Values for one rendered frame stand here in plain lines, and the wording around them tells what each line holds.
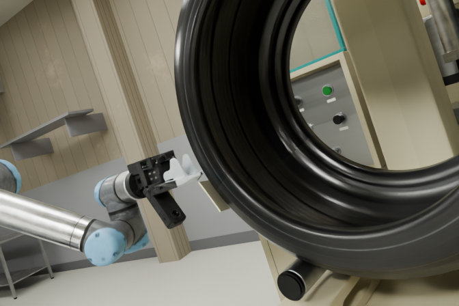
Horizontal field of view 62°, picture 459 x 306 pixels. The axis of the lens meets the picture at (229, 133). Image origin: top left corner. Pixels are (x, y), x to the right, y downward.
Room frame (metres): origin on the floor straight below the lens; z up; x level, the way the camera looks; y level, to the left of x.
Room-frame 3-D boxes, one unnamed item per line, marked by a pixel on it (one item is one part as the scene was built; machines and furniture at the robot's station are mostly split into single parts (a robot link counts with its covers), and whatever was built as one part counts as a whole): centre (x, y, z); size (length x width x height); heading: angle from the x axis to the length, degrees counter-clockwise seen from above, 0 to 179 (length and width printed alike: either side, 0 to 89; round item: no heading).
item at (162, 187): (0.82, 0.16, 1.08); 0.09 x 0.05 x 0.02; 50
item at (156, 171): (0.88, 0.20, 1.10); 0.12 x 0.08 x 0.09; 50
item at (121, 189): (0.93, 0.26, 1.10); 0.08 x 0.05 x 0.08; 140
